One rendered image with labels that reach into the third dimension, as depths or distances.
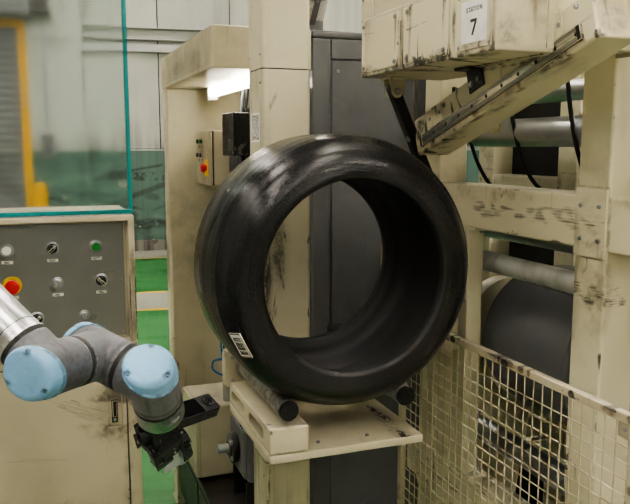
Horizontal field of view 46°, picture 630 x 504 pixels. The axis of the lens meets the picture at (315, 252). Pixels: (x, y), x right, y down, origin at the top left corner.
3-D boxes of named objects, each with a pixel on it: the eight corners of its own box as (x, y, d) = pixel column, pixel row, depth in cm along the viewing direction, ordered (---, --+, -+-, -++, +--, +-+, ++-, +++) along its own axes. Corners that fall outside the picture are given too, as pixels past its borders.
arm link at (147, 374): (139, 331, 132) (186, 353, 129) (149, 370, 141) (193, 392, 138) (106, 370, 126) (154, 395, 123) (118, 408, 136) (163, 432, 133)
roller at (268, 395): (255, 357, 193) (254, 375, 193) (238, 358, 191) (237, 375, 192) (300, 400, 160) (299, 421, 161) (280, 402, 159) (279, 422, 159)
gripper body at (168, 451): (136, 448, 149) (126, 417, 140) (171, 422, 153) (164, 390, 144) (159, 474, 145) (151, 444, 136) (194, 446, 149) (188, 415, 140)
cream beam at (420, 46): (358, 78, 193) (359, 20, 191) (443, 81, 202) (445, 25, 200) (491, 51, 137) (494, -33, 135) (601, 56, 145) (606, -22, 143)
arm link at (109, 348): (55, 323, 130) (113, 352, 126) (96, 314, 141) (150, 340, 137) (42, 372, 132) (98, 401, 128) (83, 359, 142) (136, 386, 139)
